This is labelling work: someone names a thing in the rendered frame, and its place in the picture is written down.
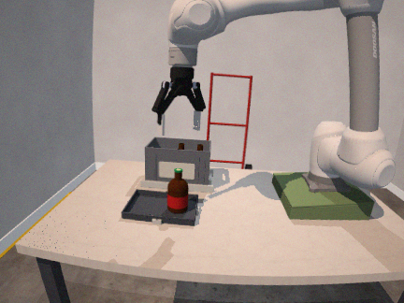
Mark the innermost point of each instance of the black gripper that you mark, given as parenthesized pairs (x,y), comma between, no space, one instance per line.
(181,84)

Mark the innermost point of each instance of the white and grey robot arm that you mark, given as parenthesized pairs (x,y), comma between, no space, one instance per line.
(362,157)

